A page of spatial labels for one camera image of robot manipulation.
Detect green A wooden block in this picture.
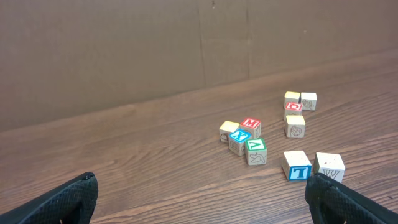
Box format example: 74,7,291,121
245,138,267,166

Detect W wooden block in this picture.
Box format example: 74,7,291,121
313,152,346,183

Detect red Q wooden block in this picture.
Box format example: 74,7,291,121
284,102,303,121

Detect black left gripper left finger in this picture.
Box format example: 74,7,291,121
1,172,98,224

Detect plain white wooden block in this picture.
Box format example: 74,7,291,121
300,92,317,111

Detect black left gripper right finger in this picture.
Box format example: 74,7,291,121
305,173,397,224

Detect yellow block with drawing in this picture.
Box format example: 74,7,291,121
285,115,306,138

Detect yellow top wooden block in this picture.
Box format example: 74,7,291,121
219,121,240,143

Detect blue X wooden block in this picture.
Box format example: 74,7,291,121
229,129,252,156

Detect blue T wooden block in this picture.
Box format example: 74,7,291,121
282,151,312,181

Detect far yellow top block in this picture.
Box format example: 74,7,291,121
284,91,301,106

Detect red M wooden block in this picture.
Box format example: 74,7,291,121
240,118,262,139

